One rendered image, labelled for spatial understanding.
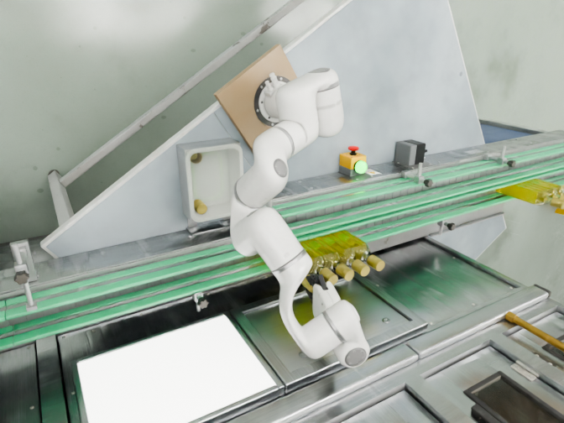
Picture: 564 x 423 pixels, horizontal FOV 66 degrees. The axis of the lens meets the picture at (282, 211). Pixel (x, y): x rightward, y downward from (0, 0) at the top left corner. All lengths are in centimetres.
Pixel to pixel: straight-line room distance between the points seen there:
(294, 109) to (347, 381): 66
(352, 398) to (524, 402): 41
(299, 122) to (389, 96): 73
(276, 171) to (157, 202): 54
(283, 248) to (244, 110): 59
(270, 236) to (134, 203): 57
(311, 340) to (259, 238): 24
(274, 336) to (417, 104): 107
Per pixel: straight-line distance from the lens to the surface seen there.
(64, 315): 129
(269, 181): 92
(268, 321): 129
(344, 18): 156
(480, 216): 215
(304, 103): 104
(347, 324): 94
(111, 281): 124
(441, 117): 195
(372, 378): 116
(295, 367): 115
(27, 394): 129
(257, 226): 89
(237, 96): 135
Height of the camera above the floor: 199
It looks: 53 degrees down
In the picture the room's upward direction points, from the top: 124 degrees clockwise
